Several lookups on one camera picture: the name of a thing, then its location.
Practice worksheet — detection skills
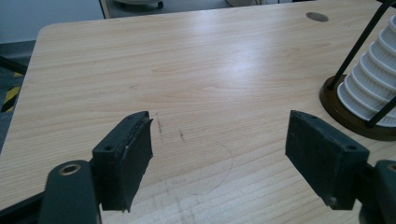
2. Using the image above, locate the beige striped panel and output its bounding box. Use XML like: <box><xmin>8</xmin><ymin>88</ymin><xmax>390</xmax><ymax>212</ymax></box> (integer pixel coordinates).
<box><xmin>98</xmin><ymin>0</ymin><xmax>114</xmax><ymax>20</ymax></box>

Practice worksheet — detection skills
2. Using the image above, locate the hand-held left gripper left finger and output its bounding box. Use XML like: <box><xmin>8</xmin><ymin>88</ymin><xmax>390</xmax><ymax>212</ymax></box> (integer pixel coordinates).
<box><xmin>92</xmin><ymin>110</ymin><xmax>154</xmax><ymax>213</ymax></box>

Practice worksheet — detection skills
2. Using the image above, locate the black wire cup holder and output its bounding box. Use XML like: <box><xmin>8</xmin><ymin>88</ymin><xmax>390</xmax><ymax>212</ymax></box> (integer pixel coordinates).
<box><xmin>318</xmin><ymin>0</ymin><xmax>396</xmax><ymax>142</ymax></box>

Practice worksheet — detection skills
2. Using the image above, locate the yellow black floor tape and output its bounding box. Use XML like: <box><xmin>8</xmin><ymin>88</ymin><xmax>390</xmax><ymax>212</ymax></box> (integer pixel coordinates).
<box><xmin>0</xmin><ymin>72</ymin><xmax>22</xmax><ymax>114</ymax></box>

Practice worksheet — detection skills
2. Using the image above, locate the stack of white ribbed cups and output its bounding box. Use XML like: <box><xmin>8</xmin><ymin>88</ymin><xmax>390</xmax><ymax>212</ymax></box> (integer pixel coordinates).
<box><xmin>336</xmin><ymin>13</ymin><xmax>396</xmax><ymax>129</ymax></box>

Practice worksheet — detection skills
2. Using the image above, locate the black metal stand leg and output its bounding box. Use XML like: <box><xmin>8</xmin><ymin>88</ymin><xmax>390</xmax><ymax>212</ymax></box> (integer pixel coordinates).
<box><xmin>0</xmin><ymin>55</ymin><xmax>29</xmax><ymax>76</ymax></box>

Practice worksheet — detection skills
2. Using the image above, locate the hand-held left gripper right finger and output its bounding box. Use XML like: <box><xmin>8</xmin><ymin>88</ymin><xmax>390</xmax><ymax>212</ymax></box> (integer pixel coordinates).
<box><xmin>285</xmin><ymin>109</ymin><xmax>371</xmax><ymax>211</ymax></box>

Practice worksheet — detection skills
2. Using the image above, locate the grey round table grommet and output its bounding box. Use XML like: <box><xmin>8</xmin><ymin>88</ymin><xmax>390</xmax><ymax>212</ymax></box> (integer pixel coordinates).
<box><xmin>305</xmin><ymin>11</ymin><xmax>330</xmax><ymax>23</ymax></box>

